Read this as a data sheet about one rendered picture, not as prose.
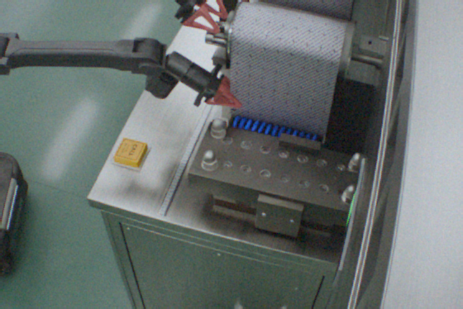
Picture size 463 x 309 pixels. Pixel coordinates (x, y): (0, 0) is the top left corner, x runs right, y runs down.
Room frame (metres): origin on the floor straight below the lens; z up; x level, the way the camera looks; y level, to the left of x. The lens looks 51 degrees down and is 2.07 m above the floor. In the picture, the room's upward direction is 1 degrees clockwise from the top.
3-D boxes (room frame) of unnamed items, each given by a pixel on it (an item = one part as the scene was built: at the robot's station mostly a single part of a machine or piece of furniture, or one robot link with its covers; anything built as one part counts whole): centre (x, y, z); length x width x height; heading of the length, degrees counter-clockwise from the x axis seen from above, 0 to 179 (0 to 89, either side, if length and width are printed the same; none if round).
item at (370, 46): (0.95, -0.30, 1.28); 0.06 x 0.05 x 0.02; 74
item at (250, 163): (0.81, -0.12, 1.00); 0.40 x 0.16 x 0.06; 74
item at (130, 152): (0.94, 0.25, 0.91); 0.07 x 0.07 x 0.02; 74
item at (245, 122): (0.92, -0.11, 1.03); 0.21 x 0.04 x 0.03; 74
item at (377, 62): (0.95, -0.30, 1.25); 0.07 x 0.04 x 0.04; 74
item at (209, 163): (0.81, 0.04, 1.05); 0.04 x 0.04 x 0.04
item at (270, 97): (0.94, -0.11, 1.11); 0.23 x 0.01 x 0.18; 74
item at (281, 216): (0.72, -0.11, 0.96); 0.10 x 0.03 x 0.11; 74
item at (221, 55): (1.07, 0.01, 1.05); 0.06 x 0.05 x 0.31; 74
